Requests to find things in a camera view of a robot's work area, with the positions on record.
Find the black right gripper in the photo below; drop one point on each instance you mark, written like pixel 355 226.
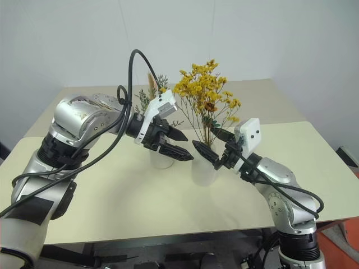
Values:
pixel 230 157

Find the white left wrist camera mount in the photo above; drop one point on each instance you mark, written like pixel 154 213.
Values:
pixel 165 99

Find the yellow dried flower bouquet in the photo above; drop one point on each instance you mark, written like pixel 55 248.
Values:
pixel 202 87

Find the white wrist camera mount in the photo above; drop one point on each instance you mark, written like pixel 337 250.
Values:
pixel 165 99
pixel 251 131

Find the dark object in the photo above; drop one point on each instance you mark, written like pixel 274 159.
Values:
pixel 3 148

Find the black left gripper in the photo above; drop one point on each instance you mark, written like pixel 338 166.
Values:
pixel 154 131

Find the green beige dried flower bouquet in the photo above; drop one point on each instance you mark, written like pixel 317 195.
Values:
pixel 146 102

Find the black object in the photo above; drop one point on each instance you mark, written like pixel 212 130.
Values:
pixel 349 157

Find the white vase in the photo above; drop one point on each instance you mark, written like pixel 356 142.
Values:
pixel 203 175
pixel 162 164

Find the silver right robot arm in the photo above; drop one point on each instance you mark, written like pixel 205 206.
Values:
pixel 280 173

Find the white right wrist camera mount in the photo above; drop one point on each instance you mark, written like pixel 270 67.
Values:
pixel 251 131

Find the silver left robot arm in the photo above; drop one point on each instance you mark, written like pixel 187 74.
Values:
pixel 70 112

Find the black table frame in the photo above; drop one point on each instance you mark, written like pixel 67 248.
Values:
pixel 168 238

